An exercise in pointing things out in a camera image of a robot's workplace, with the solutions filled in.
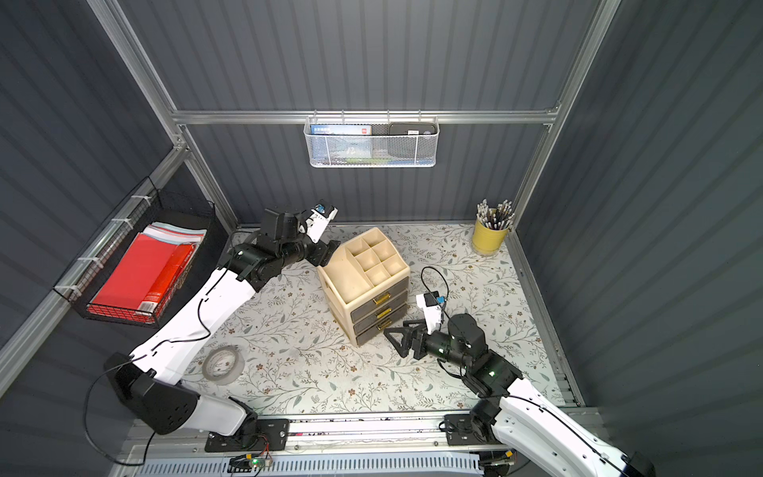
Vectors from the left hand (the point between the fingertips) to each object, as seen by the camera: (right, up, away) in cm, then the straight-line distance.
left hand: (327, 234), depth 74 cm
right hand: (+17, -24, -4) cm, 30 cm away
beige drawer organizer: (+9, -13, +2) cm, 16 cm away
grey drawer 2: (+13, -21, +7) cm, 26 cm away
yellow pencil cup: (+50, -1, +30) cm, 58 cm away
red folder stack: (-42, -10, -3) cm, 43 cm away
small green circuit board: (-19, -56, -3) cm, 59 cm away
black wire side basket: (-48, +8, +4) cm, 49 cm away
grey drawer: (+13, -17, +2) cm, 22 cm away
